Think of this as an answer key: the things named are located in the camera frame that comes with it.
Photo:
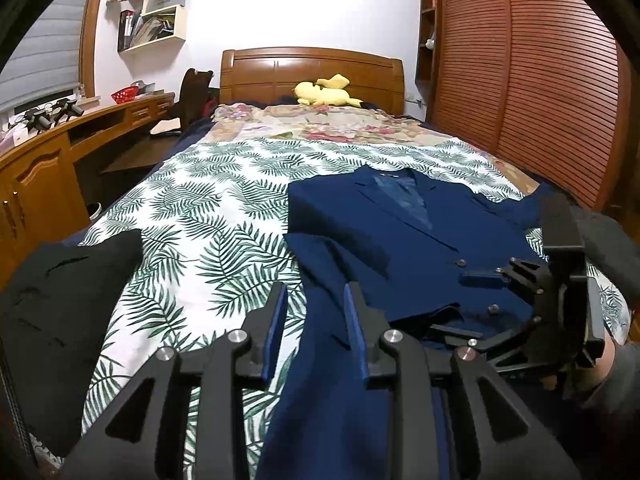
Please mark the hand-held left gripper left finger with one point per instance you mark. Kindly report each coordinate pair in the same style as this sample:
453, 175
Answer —
275, 330

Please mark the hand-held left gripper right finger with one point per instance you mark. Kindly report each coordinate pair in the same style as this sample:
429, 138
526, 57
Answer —
356, 330

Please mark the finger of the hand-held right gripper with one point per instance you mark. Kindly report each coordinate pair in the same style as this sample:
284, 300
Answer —
500, 342
482, 280

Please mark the navy blue suit jacket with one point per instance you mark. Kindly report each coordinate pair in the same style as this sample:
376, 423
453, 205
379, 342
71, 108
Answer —
400, 240

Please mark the person's right forearm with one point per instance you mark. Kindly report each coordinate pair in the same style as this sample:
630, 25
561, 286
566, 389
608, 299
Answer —
625, 377

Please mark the person's right hand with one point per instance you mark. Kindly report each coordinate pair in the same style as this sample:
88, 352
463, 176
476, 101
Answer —
597, 375

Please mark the person's dark grey clothing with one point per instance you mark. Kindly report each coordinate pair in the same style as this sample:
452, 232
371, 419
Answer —
607, 245

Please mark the leaf print bedspread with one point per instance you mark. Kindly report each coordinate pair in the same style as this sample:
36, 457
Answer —
200, 220

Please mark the floral blanket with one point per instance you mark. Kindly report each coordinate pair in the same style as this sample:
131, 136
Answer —
325, 125

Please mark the black garment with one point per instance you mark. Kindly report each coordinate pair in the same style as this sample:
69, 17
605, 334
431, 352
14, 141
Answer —
60, 310

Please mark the wooden slatted wardrobe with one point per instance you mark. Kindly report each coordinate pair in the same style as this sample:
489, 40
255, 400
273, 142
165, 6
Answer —
525, 60

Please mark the white paper sheet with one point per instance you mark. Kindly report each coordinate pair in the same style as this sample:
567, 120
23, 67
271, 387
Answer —
165, 127

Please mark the yellow plush toy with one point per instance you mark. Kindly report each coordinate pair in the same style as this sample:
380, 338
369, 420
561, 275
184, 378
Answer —
322, 94

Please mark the dark chair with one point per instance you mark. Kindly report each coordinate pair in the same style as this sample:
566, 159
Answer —
192, 92

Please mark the wooden headboard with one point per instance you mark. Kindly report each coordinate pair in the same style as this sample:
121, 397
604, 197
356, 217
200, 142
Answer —
280, 72

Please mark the red basket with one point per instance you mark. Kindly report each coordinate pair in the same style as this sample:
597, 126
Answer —
125, 94

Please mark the wooden desk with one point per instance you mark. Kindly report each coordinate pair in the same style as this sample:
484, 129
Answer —
40, 175

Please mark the black hand-held device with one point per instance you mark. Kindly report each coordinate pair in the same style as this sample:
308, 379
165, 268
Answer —
66, 109
36, 120

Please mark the grey window blind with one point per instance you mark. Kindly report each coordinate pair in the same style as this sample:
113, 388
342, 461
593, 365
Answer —
45, 50

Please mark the white wall shelf with books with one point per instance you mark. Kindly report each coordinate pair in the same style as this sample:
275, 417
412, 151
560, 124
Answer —
160, 20

